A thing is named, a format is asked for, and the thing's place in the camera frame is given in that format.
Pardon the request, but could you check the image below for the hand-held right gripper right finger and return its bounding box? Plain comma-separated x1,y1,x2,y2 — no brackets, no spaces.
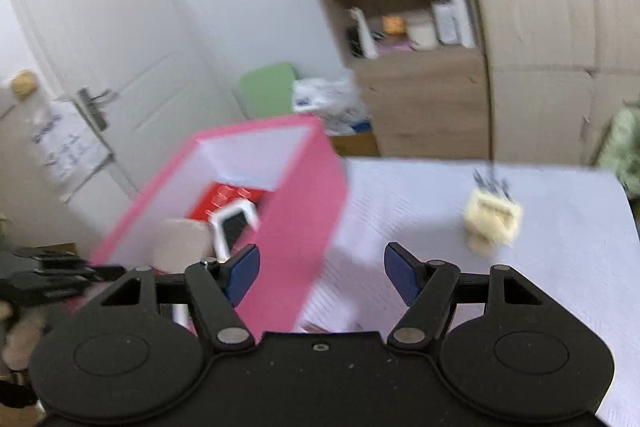
384,242,544,353

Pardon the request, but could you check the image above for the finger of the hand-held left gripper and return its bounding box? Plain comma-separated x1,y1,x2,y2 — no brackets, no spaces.
75,264,127,294

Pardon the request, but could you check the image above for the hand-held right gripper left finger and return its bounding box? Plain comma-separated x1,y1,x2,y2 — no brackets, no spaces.
100,243,262,354

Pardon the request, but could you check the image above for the silver device with black panel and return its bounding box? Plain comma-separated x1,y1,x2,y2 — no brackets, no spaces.
207,201,261,259

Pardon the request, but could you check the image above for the beige object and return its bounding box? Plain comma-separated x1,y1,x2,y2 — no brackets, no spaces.
154,219,217,276

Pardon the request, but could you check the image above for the pink cardboard box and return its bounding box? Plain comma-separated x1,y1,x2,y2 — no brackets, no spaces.
70,114,349,336

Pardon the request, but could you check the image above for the cream plastic clip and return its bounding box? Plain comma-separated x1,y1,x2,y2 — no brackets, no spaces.
462,169,524,256

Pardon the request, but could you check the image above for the person's left hand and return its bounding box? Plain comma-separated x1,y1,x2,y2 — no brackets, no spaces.
0,302,53,375

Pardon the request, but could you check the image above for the white patterned table cover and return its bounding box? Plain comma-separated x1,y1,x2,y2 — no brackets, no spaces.
295,157,640,427

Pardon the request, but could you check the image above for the white printed plastic bag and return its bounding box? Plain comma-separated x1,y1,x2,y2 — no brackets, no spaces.
27,99,114,188

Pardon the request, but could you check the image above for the brown cardboard box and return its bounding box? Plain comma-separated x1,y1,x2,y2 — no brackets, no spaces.
330,129,381,158

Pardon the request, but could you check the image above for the wooden shelf cabinet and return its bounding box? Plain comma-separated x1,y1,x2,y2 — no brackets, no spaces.
281,0,494,158

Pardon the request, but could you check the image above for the green board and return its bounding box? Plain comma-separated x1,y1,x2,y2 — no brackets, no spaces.
237,61,301,120

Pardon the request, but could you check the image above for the white plastic-wrapped package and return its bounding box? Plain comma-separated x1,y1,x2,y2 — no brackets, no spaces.
292,76,374,136

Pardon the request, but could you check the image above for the white jar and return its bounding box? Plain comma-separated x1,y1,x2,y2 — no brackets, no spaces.
405,19,439,52

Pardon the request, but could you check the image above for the white tube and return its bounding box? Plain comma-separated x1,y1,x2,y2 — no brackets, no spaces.
349,7,379,59

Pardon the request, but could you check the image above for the green printed cloth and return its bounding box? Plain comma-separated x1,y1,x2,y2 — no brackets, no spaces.
597,101,640,198

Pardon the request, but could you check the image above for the white red-capped spray bottle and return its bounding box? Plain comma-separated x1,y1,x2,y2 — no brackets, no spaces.
432,0,459,46

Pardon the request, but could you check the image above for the tall white bottle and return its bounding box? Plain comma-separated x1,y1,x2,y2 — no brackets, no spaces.
450,0,477,49

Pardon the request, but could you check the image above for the white door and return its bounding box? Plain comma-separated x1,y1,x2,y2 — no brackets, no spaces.
0,0,242,204

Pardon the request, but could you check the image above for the wooden wardrobe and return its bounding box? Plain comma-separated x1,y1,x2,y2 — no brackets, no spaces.
450,0,640,168

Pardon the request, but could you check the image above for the metal door handle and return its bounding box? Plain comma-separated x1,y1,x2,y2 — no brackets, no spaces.
77,87,119,130

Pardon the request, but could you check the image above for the beige wall ornament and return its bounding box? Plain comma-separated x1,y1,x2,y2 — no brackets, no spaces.
11,69,39,98

